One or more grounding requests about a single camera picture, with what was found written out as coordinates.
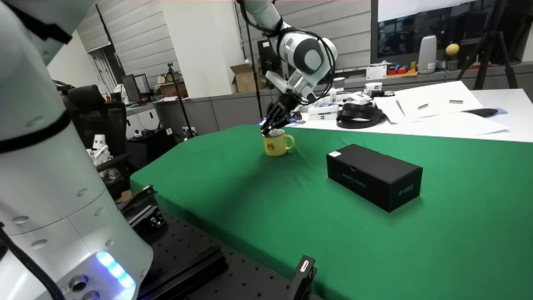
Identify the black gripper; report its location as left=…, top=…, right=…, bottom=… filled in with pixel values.
left=259, top=92, right=301, bottom=133

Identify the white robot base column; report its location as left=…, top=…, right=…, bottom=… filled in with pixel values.
left=0, top=0, right=153, bottom=300

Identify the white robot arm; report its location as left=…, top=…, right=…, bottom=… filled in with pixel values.
left=236, top=0, right=337, bottom=137

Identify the cardboard box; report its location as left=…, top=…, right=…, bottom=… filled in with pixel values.
left=231, top=63, right=256, bottom=93

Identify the black rectangular box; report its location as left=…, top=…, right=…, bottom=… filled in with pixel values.
left=326, top=143, right=422, bottom=212

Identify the yellow mug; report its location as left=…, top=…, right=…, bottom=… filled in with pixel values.
left=262, top=128, right=294, bottom=157

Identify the green table cloth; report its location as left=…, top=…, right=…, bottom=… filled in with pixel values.
left=131, top=125, right=533, bottom=300

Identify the white speaker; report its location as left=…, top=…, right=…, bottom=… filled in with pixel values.
left=417, top=35, right=436, bottom=73

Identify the white side table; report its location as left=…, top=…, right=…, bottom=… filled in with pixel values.
left=287, top=80, right=533, bottom=145

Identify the yellow ball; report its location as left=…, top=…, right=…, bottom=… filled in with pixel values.
left=444, top=43, right=459, bottom=57

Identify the black perforated breadboard table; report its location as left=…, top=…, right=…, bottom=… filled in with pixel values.
left=118, top=187, right=294, bottom=300

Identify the black office chair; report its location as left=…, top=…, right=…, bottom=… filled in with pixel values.
left=66, top=85, right=126, bottom=155

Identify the black tripod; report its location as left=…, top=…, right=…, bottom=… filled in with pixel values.
left=457, top=0, right=533, bottom=90

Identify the black coiled cable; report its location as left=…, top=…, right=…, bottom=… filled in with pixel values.
left=334, top=102, right=387, bottom=130

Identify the black clamp bracket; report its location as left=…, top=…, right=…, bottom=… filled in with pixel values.
left=287, top=255, right=317, bottom=300

